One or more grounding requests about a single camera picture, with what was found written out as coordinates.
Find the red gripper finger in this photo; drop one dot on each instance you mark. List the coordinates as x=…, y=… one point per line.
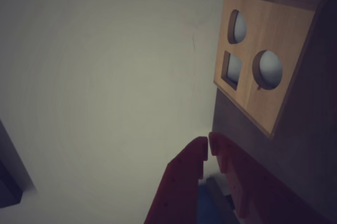
x=252, y=189
x=181, y=182

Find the wooden shape sorter box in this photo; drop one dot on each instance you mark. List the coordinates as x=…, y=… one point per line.
x=266, y=32

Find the blue table clamp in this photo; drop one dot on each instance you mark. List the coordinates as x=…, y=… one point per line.
x=208, y=208

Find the dark panel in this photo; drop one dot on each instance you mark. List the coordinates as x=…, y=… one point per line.
x=8, y=182

